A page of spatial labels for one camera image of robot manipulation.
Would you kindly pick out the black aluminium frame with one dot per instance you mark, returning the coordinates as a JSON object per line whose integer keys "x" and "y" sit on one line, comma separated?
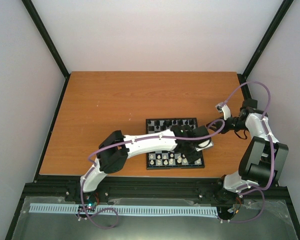
{"x": 138, "y": 188}

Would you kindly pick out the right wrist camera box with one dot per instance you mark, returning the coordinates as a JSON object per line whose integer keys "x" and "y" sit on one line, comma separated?
{"x": 224, "y": 109}

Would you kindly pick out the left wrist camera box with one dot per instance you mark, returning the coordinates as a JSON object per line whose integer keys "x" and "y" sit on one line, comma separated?
{"x": 204, "y": 145}

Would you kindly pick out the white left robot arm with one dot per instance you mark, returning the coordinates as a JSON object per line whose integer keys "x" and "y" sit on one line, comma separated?
{"x": 117, "y": 148}

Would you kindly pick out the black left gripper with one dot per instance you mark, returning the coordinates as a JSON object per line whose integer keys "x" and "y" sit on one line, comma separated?
{"x": 190, "y": 159}

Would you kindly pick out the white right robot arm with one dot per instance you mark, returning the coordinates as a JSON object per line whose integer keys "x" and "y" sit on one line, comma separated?
{"x": 264, "y": 158}

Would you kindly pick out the light blue slotted cable duct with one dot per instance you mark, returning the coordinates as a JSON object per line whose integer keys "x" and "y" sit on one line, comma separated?
{"x": 126, "y": 210}

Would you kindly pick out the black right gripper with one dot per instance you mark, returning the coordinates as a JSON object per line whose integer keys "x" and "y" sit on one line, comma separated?
{"x": 219, "y": 124}

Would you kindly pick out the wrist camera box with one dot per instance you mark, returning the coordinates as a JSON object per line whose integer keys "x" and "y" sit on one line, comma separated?
{"x": 204, "y": 145}
{"x": 224, "y": 109}

